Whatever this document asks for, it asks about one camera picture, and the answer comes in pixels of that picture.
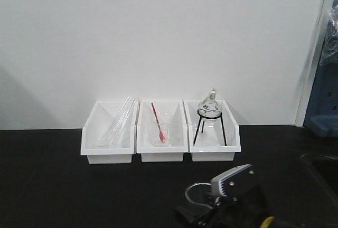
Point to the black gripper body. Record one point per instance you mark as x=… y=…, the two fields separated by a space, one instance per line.
x=241 y=211

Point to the clear glass beaker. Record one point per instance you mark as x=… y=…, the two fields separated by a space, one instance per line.
x=198 y=195

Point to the small beaker in bin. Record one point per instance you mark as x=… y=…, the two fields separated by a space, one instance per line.
x=161 y=129

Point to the white right storage bin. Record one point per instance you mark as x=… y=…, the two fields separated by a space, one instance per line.
x=209 y=145

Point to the white storage bin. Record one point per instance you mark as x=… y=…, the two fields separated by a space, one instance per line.
x=179 y=132
x=209 y=145
x=100 y=118

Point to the black tripod stand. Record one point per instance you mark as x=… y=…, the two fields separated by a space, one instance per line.
x=201 y=123

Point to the glass alcohol lamp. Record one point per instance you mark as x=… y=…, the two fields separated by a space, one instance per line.
x=209 y=108

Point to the white middle storage bin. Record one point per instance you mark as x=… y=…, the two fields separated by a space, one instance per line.
x=179 y=132

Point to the blue shelving unit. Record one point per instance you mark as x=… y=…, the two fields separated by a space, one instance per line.
x=321 y=113

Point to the red stirring spatula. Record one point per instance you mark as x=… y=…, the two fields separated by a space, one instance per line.
x=161 y=135

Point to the white left storage bin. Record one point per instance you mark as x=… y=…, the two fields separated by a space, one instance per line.
x=100 y=118

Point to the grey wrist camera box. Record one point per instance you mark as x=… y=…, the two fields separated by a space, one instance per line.
x=233 y=182

